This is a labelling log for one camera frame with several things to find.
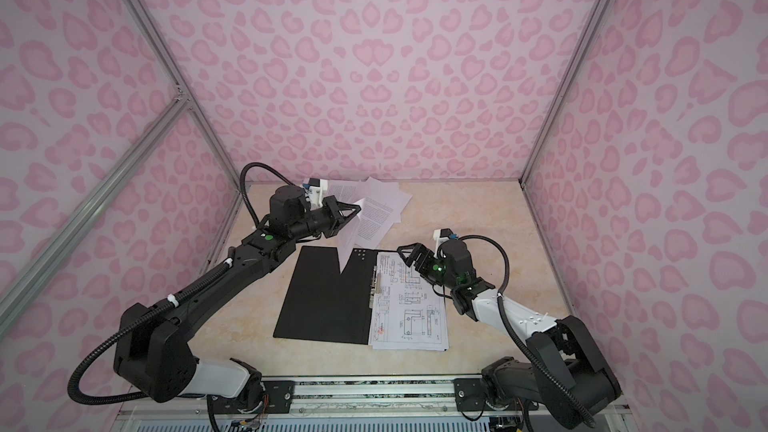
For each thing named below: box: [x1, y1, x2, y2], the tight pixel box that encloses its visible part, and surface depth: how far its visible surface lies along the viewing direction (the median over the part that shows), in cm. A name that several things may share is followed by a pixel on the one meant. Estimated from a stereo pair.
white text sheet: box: [355, 177, 413, 248], surface depth 114 cm
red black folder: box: [273, 246, 378, 345], surface depth 90 cm
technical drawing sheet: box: [368, 251, 449, 351], surface depth 88 cm
